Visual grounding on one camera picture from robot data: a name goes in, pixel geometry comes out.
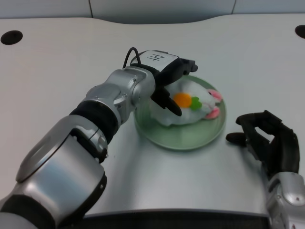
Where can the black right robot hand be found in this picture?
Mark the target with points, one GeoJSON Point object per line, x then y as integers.
{"type": "Point", "coordinates": [286, 148]}

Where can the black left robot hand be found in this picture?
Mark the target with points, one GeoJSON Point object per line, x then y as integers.
{"type": "Point", "coordinates": [169, 71]}

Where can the white plush rabbit doll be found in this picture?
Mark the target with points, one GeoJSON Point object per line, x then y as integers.
{"type": "Point", "coordinates": [188, 115]}

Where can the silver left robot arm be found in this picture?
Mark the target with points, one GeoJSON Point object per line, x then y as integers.
{"type": "Point", "coordinates": [59, 155]}

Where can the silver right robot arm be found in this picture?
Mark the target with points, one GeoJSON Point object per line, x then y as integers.
{"type": "Point", "coordinates": [286, 198]}

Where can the green round plate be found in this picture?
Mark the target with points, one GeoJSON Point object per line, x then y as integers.
{"type": "Point", "coordinates": [186, 138]}

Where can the dark robot torso panel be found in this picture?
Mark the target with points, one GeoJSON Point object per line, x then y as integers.
{"type": "Point", "coordinates": [178, 220]}

